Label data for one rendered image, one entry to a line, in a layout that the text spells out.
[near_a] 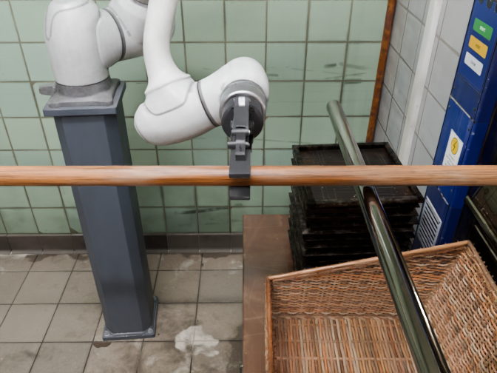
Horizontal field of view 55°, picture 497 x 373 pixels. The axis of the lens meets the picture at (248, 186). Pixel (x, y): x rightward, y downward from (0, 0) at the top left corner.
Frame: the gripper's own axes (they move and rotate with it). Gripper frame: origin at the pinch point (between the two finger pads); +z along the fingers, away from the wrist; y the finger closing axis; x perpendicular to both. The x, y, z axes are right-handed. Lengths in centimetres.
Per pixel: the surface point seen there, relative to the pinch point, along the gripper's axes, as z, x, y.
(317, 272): -25, -18, 44
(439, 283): -25, -48, 47
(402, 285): 20.6, -18.9, 1.7
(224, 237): -117, 12, 111
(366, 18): -120, -43, 9
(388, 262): 16.5, -18.4, 2.0
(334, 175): 1.6, -13.6, -1.0
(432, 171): 1.2, -27.6, -1.4
